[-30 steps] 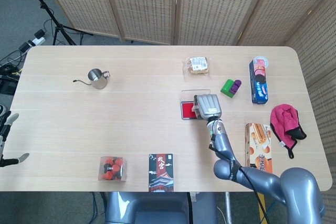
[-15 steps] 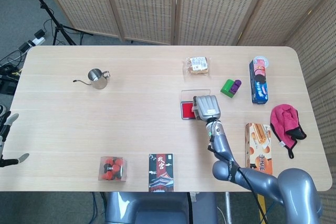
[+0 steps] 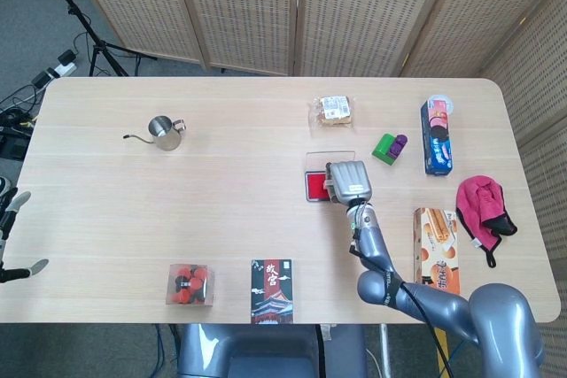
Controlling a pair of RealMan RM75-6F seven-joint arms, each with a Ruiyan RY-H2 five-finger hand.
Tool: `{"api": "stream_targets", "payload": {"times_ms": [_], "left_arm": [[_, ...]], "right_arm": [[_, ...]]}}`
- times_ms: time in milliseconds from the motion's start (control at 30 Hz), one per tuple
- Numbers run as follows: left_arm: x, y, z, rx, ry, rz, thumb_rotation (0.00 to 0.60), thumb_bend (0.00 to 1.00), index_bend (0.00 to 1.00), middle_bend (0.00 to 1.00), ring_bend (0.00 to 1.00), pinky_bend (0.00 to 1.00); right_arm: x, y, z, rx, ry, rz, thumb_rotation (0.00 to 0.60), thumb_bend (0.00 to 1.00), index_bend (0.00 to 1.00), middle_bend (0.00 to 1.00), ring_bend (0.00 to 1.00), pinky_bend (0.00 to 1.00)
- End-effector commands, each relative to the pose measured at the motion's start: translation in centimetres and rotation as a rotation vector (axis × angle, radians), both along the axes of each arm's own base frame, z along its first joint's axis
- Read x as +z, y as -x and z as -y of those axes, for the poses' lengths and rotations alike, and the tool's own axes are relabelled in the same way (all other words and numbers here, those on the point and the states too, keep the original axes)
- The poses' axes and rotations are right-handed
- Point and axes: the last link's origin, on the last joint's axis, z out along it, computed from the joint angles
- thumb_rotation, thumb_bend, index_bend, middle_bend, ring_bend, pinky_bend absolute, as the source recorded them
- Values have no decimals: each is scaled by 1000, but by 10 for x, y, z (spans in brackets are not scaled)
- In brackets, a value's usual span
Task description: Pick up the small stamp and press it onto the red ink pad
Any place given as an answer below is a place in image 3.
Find blue cable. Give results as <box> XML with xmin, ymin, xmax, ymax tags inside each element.
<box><xmin>152</xmin><ymin>323</ymin><xmax>167</xmax><ymax>378</ymax></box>

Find clear bread snack packet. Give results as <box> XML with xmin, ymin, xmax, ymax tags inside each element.
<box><xmin>308</xmin><ymin>95</ymin><xmax>357</xmax><ymax>131</ymax></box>

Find blue cookie box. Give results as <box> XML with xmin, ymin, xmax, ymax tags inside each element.
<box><xmin>419</xmin><ymin>100</ymin><xmax>456</xmax><ymax>176</ymax></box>

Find green purple toy block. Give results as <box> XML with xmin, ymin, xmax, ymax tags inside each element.
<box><xmin>371</xmin><ymin>133</ymin><xmax>409</xmax><ymax>166</ymax></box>

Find clear box red black balls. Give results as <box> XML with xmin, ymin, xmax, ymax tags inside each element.
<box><xmin>166</xmin><ymin>263</ymin><xmax>217</xmax><ymax>307</ymax></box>

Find metal table leg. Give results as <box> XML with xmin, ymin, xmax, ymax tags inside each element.
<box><xmin>379</xmin><ymin>323</ymin><xmax>393</xmax><ymax>378</ymax></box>

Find black red palace box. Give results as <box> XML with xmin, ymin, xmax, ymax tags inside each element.
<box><xmin>250</xmin><ymin>258</ymin><xmax>295</xmax><ymax>325</ymax></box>

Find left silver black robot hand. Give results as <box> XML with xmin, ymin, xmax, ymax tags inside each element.
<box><xmin>0</xmin><ymin>190</ymin><xmax>50</xmax><ymax>284</ymax></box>

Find orange biscuit box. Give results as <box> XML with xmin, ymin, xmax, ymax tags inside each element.
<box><xmin>413</xmin><ymin>206</ymin><xmax>462</xmax><ymax>298</ymax></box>

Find black equipment box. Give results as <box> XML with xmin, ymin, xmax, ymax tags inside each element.
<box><xmin>0</xmin><ymin>126</ymin><xmax>30</xmax><ymax>160</ymax></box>

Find steel gooseneck pitcher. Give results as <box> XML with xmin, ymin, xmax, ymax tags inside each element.
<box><xmin>122</xmin><ymin>115</ymin><xmax>186</xmax><ymax>151</ymax></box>

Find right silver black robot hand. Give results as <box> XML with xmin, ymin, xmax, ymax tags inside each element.
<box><xmin>324</xmin><ymin>159</ymin><xmax>373</xmax><ymax>209</ymax></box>

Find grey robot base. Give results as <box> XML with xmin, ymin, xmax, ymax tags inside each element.
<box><xmin>176</xmin><ymin>323</ymin><xmax>369</xmax><ymax>378</ymax></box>

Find black tripod stand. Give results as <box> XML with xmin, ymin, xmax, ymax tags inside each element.
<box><xmin>35</xmin><ymin>0</ymin><xmax>156</xmax><ymax>77</ymax></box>

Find red ink pad case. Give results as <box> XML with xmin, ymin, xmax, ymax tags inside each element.
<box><xmin>304</xmin><ymin>150</ymin><xmax>357</xmax><ymax>204</ymax></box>

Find white power strip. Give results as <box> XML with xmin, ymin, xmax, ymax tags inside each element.
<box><xmin>33</xmin><ymin>62</ymin><xmax>76</xmax><ymax>87</ymax></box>

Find pink black cloth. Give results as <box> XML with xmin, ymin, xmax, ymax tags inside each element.
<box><xmin>455</xmin><ymin>175</ymin><xmax>518</xmax><ymax>269</ymax></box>

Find wooden rattan folding screen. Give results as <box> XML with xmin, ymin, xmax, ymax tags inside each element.
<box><xmin>61</xmin><ymin>0</ymin><xmax>567</xmax><ymax>378</ymax></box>

